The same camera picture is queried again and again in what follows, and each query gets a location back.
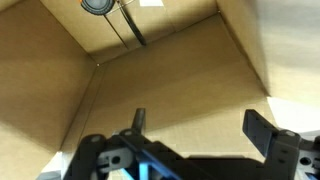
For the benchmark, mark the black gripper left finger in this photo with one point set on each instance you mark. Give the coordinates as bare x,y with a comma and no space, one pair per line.
138,120

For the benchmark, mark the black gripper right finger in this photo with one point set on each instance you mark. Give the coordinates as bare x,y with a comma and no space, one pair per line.
260,130

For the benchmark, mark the brown cardboard shipping box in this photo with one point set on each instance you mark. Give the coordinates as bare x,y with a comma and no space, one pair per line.
173,73

